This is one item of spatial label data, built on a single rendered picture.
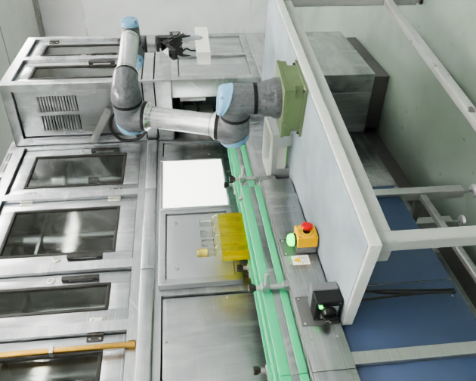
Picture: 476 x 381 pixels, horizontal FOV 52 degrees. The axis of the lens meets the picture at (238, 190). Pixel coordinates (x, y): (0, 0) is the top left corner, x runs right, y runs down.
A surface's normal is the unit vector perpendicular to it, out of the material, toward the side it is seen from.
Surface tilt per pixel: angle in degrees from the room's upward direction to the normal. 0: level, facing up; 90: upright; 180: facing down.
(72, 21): 90
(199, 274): 90
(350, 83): 90
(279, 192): 90
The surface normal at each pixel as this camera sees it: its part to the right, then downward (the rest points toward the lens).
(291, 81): 0.04, -0.71
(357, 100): 0.11, 0.60
